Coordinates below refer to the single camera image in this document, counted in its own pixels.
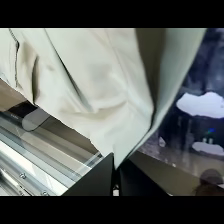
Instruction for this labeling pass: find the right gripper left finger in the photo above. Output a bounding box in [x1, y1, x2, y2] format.
[62, 152, 115, 197]

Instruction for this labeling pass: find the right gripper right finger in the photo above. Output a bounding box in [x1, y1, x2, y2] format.
[119, 158, 169, 197]

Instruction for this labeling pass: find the beige garment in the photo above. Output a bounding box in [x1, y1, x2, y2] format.
[0, 28, 208, 170]

